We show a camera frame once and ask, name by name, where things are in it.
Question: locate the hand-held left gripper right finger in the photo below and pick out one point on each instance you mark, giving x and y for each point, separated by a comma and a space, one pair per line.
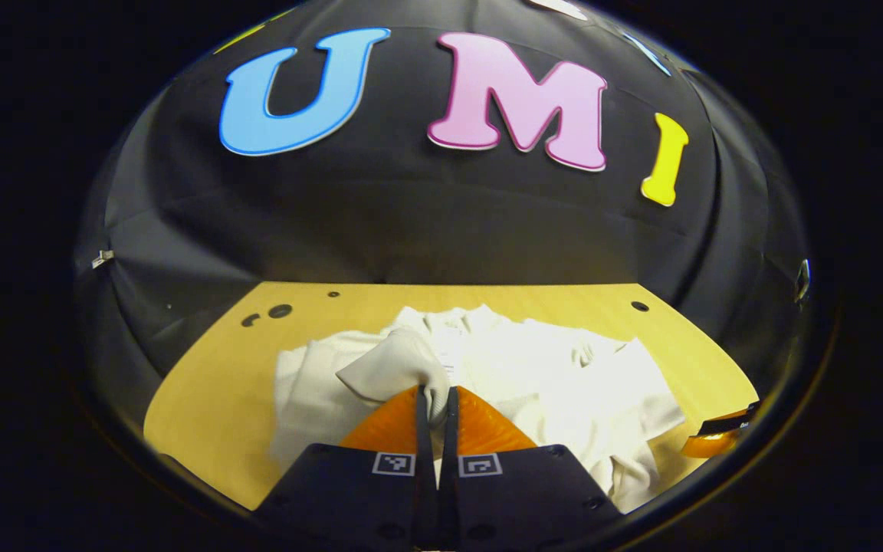
449, 491

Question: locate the black backdrop cloth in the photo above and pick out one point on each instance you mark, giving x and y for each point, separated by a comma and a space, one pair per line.
411, 222

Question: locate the white sweatshirt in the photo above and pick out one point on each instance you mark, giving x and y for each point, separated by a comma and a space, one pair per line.
549, 383

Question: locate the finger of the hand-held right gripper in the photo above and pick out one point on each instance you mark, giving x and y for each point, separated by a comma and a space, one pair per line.
713, 443

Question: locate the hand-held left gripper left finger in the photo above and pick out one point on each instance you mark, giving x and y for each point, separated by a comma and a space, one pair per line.
426, 491

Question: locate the silver cloth clip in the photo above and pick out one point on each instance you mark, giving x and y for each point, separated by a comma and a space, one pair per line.
102, 258

